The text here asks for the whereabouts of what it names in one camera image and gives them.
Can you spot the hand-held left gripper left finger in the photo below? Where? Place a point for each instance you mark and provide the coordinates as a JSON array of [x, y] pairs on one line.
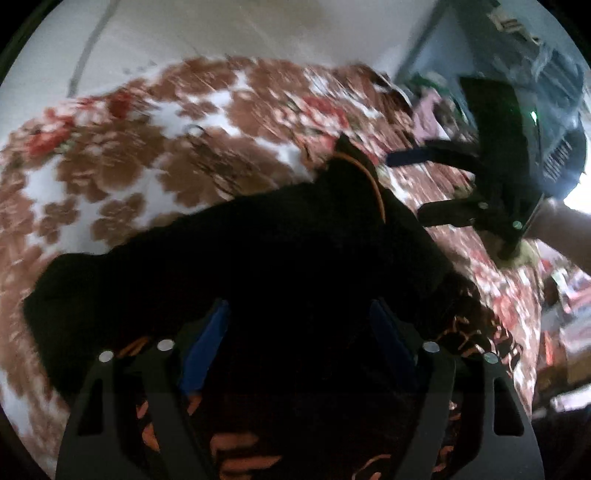
[[207, 341]]

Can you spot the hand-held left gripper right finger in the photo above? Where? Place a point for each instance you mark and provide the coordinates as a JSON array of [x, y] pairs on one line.
[[388, 332]]

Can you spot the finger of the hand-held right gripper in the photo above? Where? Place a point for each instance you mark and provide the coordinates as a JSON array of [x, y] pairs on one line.
[[443, 214], [408, 157]]

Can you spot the black hoodie with orange print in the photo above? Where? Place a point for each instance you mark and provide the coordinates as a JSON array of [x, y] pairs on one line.
[[277, 254]]

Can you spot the person's right forearm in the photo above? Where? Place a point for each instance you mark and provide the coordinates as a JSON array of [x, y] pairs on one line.
[[563, 230]]

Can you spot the pink cloth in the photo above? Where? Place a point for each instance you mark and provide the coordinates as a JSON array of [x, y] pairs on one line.
[[429, 115]]

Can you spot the green folded cloth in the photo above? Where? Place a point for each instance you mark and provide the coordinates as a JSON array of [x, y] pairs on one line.
[[526, 254]]

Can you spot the floral blanket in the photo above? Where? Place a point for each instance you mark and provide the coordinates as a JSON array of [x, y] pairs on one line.
[[138, 152]]

